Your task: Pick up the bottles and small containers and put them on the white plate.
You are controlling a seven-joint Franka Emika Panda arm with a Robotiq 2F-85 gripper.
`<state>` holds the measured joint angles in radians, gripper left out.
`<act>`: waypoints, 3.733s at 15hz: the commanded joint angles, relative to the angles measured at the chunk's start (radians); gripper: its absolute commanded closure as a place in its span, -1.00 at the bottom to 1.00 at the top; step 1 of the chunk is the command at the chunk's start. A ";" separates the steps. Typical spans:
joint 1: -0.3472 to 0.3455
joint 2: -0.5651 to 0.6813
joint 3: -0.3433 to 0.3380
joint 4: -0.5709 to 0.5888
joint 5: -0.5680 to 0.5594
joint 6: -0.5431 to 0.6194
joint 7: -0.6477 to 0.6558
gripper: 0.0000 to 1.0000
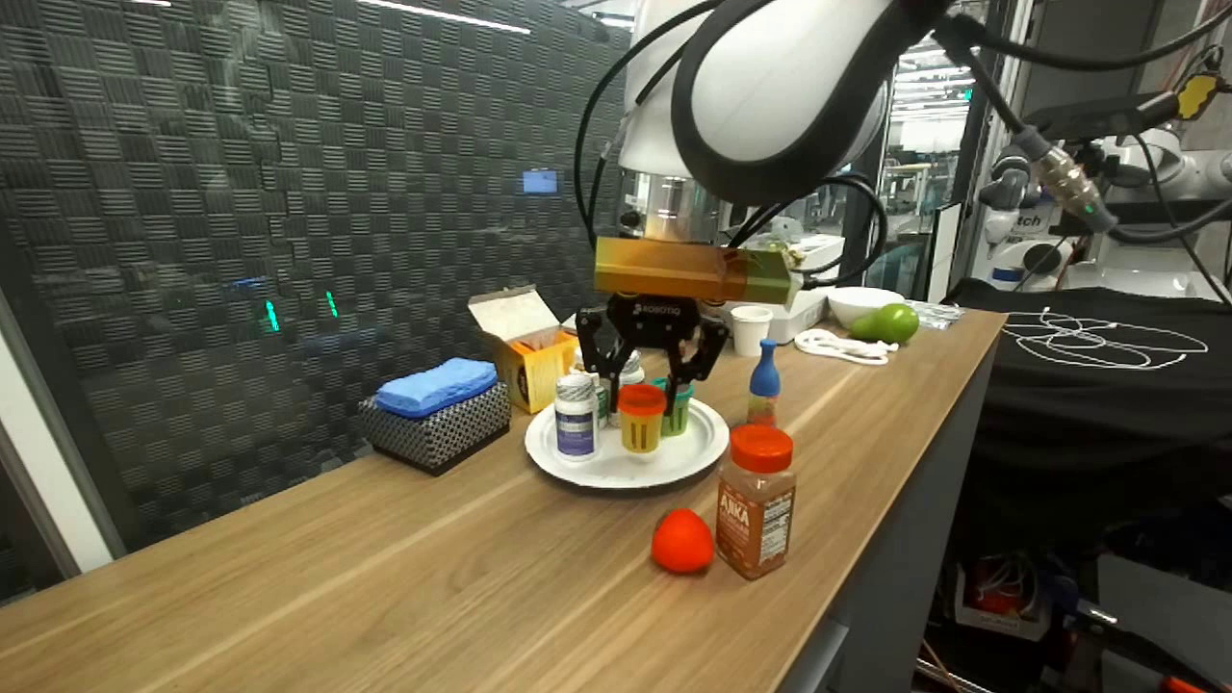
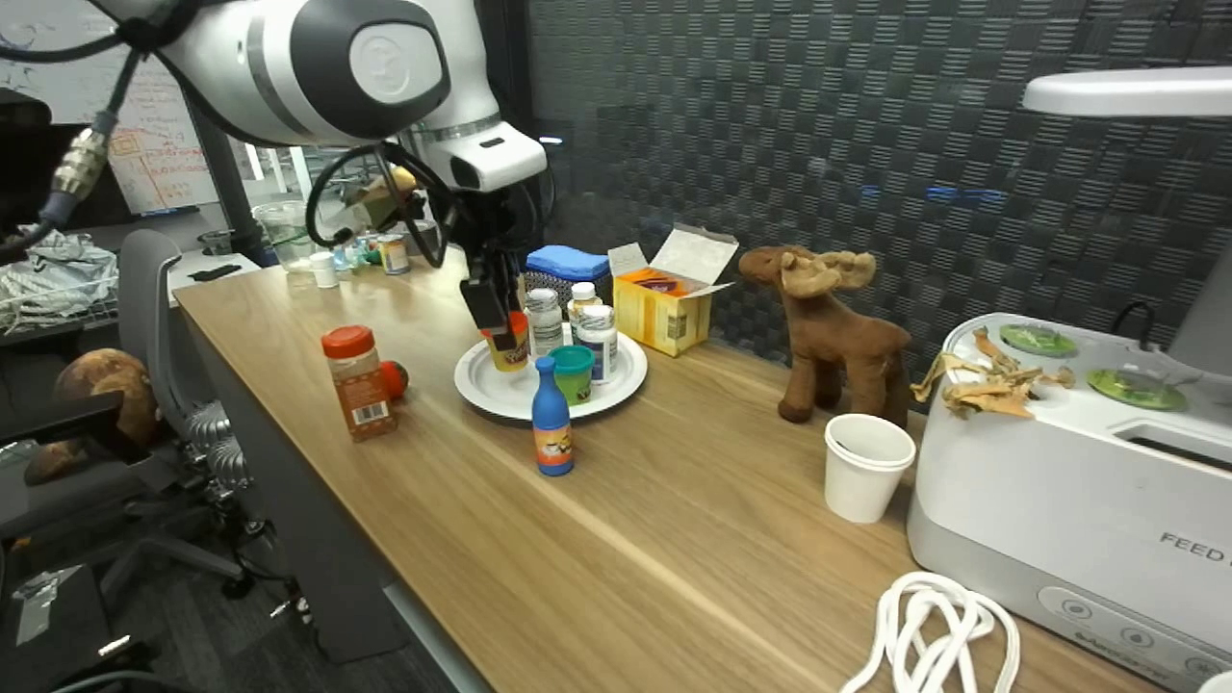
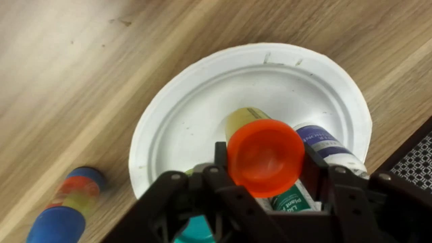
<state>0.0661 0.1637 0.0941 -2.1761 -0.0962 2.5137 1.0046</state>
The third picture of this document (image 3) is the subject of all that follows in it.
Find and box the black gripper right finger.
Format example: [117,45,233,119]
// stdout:
[304,143,432,243]

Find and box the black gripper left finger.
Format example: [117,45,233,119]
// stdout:
[102,142,276,243]

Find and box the white supplement bottle blue label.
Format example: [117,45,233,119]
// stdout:
[295,124,371,181]

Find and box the small white bottle green label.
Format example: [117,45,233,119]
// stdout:
[269,181,323,213]

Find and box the orange lid dough can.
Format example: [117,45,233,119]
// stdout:
[223,107,307,200]

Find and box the white paper plate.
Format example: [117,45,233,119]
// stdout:
[129,42,375,201]

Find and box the grey mesh box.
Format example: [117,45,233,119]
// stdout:
[367,115,432,213]

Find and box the blue toy bottle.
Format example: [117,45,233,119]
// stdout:
[26,166,109,243]

